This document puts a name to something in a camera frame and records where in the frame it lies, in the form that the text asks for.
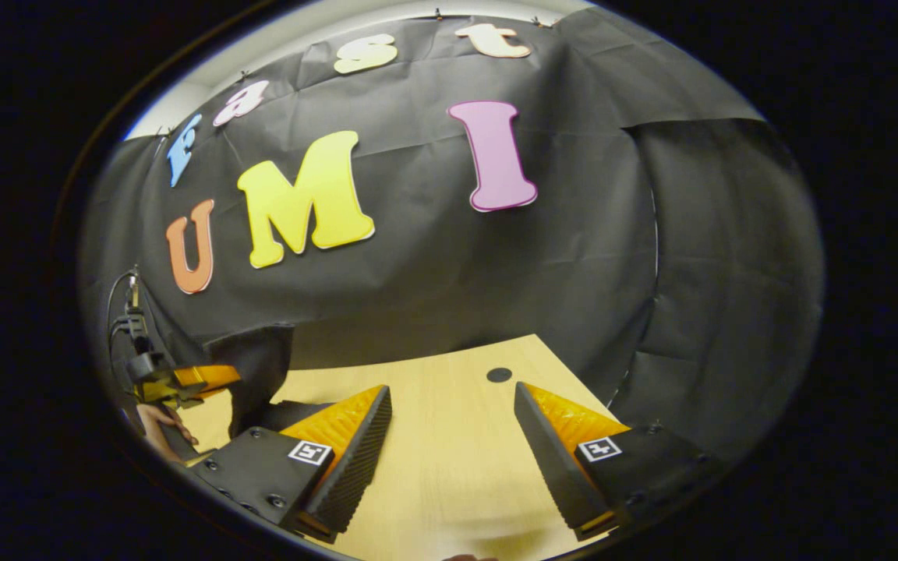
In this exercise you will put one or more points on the black jeans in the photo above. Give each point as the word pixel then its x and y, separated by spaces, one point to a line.
pixel 262 366

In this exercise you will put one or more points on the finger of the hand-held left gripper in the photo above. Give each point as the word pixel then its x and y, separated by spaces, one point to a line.
pixel 207 379

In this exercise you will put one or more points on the black backdrop cloth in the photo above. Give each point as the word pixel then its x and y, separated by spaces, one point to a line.
pixel 433 273

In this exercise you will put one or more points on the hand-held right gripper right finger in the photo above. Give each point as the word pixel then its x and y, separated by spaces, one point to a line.
pixel 554 467

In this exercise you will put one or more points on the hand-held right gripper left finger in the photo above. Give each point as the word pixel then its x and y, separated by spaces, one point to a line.
pixel 351 467

